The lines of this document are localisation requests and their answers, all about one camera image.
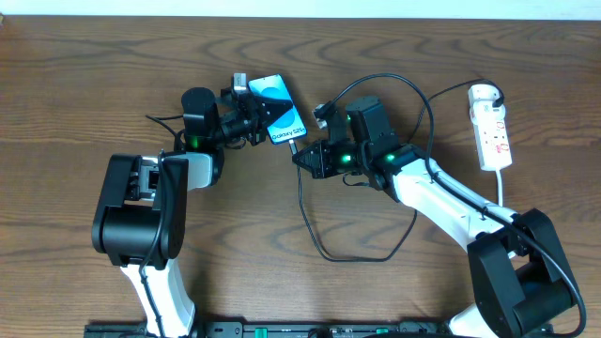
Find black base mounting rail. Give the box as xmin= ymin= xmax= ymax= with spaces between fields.
xmin=83 ymin=321 xmax=497 ymax=338

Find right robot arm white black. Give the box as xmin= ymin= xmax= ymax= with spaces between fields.
xmin=293 ymin=97 xmax=583 ymax=337

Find black USB charging cable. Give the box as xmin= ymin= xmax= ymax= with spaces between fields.
xmin=287 ymin=79 xmax=506 ymax=263

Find white USB charger plug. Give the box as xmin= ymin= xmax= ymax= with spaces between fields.
xmin=468 ymin=84 xmax=504 ymax=115

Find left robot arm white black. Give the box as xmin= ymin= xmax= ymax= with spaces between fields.
xmin=91 ymin=86 xmax=294 ymax=337

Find Samsung Galaxy smartphone blue screen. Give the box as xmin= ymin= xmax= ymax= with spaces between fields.
xmin=248 ymin=74 xmax=307 ymax=145

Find white power strip red switches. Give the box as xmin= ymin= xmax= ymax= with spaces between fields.
xmin=470 ymin=100 xmax=513 ymax=172

